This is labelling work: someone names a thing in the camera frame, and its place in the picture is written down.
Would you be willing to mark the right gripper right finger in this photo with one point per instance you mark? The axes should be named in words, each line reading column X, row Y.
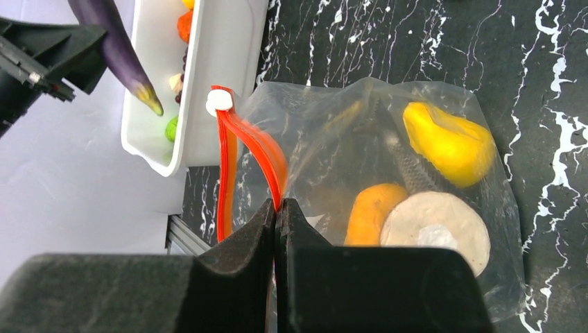
column 325, row 288

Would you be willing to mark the orange fruit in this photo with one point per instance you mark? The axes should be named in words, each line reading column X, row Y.
column 369, row 212

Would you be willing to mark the garlic bulb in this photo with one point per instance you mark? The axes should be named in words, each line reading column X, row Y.
column 176, row 82

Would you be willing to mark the yellow bell pepper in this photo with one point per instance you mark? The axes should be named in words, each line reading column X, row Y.
column 188, row 4

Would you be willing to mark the purple eggplant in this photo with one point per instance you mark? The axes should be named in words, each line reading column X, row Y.
column 117, row 50

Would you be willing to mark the dark red grape bunch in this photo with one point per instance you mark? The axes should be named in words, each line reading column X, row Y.
column 184, row 63

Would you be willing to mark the grey toy fish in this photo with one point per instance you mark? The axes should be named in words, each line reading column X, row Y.
column 415, row 175

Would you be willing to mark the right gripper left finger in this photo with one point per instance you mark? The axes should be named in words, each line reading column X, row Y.
column 225, row 289

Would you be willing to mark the yellow pear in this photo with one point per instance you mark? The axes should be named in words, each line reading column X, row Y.
column 461, row 150

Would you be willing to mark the clear zip top bag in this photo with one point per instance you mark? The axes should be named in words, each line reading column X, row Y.
column 310, row 144

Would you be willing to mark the white plastic bin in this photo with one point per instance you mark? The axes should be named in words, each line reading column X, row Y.
column 224, row 49

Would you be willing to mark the orange persimmon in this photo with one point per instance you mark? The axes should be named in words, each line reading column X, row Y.
column 184, row 26

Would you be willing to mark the beige onion half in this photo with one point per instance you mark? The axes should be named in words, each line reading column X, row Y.
column 439, row 220

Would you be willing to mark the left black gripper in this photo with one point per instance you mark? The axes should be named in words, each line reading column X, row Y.
column 51, row 59

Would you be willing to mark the green cabbage toy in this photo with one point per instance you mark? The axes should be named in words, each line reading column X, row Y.
column 171, row 128

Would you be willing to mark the aluminium frame rail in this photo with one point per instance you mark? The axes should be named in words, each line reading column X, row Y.
column 180, row 240

